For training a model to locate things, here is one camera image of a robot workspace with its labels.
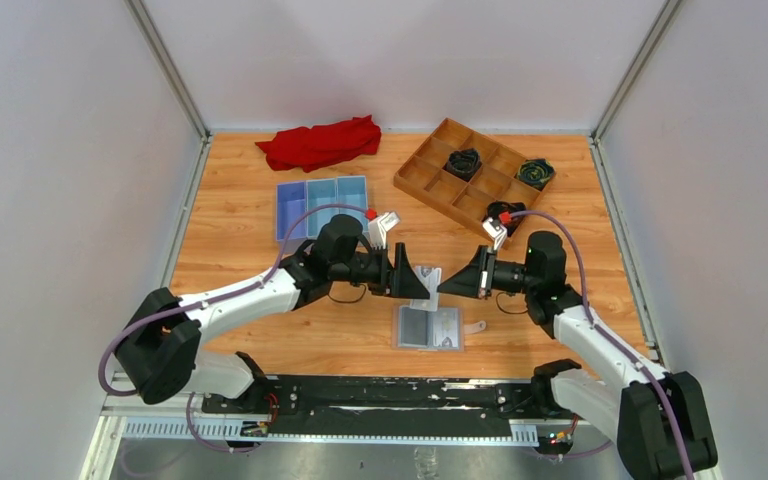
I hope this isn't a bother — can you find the white silver card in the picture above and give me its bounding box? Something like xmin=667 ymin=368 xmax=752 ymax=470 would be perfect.
xmin=409 ymin=266 xmax=442 ymax=312

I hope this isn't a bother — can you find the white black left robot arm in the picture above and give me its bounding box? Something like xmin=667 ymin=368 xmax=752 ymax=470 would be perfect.
xmin=106 ymin=210 xmax=431 ymax=405

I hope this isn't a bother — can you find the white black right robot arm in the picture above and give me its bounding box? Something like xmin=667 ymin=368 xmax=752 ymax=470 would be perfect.
xmin=437 ymin=231 xmax=719 ymax=479

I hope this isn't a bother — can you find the white VIP card in sleeve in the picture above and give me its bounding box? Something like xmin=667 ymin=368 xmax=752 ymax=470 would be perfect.
xmin=430 ymin=308 xmax=461 ymax=350

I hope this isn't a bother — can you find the black red rolled sock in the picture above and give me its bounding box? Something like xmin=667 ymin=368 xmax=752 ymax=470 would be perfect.
xmin=483 ymin=201 xmax=526 ymax=237

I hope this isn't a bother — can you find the blue three-compartment tray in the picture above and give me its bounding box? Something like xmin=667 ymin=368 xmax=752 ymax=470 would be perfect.
xmin=275 ymin=175 xmax=372 ymax=243

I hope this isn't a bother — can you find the brown wooden divided tray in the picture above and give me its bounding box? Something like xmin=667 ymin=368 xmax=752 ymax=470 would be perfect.
xmin=393 ymin=118 xmax=556 ymax=236

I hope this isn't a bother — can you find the black rolled sock in tray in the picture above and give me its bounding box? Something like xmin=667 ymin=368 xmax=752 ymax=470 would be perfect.
xmin=444 ymin=148 xmax=482 ymax=182

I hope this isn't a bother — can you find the black yellow rolled sock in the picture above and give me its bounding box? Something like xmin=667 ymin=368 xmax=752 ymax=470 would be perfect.
xmin=514 ymin=158 xmax=555 ymax=191

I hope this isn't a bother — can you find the red cloth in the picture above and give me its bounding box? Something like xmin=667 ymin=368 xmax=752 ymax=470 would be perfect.
xmin=255 ymin=115 xmax=382 ymax=173

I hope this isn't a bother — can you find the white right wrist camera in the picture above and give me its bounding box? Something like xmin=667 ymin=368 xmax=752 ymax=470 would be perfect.
xmin=482 ymin=211 xmax=513 ymax=253

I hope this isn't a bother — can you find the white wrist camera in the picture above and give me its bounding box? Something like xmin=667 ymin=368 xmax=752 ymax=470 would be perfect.
xmin=482 ymin=211 xmax=513 ymax=253
xmin=365 ymin=209 xmax=401 ymax=249

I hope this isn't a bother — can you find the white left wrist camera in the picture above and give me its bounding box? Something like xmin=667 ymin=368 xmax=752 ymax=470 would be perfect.
xmin=365 ymin=209 xmax=401 ymax=249

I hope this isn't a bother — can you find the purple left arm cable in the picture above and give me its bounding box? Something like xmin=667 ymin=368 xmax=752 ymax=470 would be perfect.
xmin=97 ymin=202 xmax=375 ymax=455

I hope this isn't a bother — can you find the aluminium frame rail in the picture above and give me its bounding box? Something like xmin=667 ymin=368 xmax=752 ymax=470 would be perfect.
xmin=79 ymin=370 xmax=710 ymax=480

